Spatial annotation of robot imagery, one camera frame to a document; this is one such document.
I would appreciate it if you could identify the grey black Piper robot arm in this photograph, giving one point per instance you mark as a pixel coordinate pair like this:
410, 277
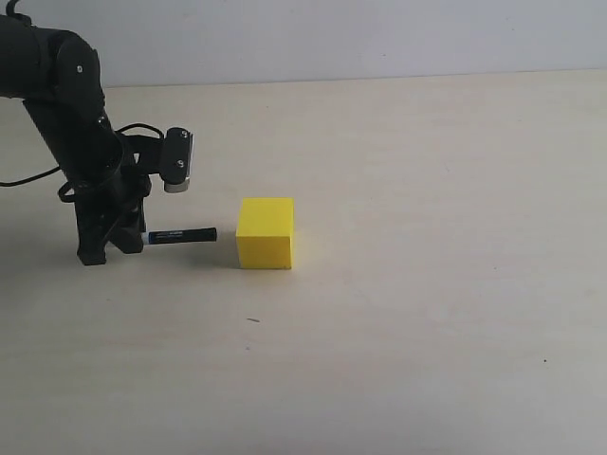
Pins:
57, 76

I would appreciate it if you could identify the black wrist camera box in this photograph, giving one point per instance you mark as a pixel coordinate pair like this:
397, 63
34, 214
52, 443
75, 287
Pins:
176, 160

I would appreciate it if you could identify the black and white marker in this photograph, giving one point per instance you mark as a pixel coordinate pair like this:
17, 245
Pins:
179, 236

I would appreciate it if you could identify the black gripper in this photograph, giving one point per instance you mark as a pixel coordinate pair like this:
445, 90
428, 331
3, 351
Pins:
110, 209

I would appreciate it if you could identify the yellow cube block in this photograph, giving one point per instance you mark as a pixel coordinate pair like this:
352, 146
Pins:
265, 233

